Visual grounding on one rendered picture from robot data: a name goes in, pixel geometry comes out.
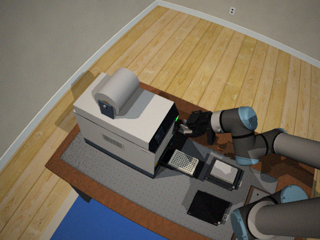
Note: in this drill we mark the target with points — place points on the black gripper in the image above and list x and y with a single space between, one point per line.
197 124

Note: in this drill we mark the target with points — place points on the grey square label with black lettering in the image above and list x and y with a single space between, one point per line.
239 183
225 217

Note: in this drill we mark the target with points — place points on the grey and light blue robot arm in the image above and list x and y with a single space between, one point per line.
287 212

